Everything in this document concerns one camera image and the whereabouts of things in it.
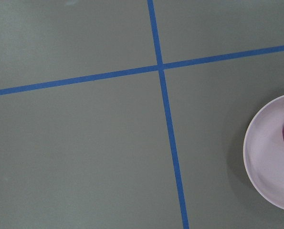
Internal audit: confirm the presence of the pink plate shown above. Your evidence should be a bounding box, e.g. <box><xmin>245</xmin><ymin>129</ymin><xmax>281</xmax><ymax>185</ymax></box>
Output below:
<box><xmin>242</xmin><ymin>95</ymin><xmax>284</xmax><ymax>209</ymax></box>

